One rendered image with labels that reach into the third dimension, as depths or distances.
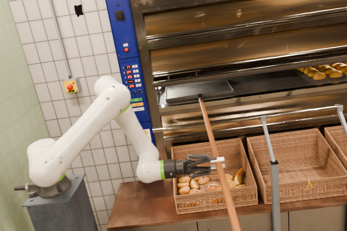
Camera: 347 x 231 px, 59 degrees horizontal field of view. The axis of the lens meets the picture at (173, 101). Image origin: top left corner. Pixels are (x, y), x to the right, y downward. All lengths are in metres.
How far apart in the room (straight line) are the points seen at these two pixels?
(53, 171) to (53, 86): 1.25
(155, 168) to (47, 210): 0.52
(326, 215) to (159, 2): 1.80
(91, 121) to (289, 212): 1.48
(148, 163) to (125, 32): 1.04
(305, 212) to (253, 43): 1.19
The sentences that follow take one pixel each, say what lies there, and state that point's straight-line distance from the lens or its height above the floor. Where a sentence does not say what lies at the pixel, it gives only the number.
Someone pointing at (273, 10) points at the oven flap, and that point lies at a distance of 2.28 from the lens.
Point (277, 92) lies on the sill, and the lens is 2.41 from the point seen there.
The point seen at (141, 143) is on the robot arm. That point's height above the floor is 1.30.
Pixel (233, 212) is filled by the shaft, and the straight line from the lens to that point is 1.23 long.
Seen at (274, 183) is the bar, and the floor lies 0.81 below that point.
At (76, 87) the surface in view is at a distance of 2.33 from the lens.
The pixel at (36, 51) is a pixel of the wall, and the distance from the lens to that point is 2.44.
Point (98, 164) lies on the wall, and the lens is 2.64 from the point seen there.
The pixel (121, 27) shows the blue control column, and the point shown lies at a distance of 2.20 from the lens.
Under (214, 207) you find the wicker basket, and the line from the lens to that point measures 2.18.
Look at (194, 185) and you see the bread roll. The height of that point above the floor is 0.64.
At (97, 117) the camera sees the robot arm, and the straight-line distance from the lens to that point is 1.26.
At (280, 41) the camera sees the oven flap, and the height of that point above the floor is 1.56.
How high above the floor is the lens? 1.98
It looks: 19 degrees down
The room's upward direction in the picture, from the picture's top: 9 degrees counter-clockwise
